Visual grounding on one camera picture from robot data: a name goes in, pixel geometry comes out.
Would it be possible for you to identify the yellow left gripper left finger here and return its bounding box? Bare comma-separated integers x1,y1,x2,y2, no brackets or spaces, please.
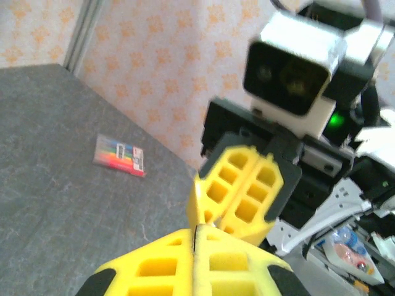
75,228,195,296

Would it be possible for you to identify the aluminium frame post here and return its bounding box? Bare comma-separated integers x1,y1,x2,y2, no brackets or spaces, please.
62,0,109,74

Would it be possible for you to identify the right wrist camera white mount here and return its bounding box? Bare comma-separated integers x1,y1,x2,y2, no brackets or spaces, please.
243,12,395,139

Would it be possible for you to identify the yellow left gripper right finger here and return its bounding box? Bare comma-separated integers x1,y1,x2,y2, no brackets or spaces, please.
193,224,310,296

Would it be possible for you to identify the clear plastic bottle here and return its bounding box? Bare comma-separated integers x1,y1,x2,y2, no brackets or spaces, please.
330,226,368,257

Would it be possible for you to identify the rainbow red crayon box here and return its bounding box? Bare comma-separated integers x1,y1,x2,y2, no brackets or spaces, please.
91,133,147,179

